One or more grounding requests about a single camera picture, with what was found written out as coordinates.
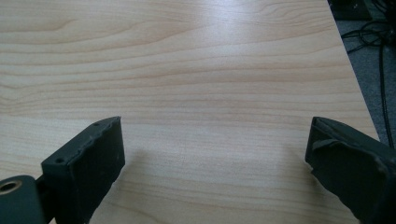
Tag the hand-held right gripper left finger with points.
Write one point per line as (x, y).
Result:
(84, 168)

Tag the black equipment base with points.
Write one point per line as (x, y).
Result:
(351, 9)

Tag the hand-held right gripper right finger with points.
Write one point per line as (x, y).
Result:
(351, 168)

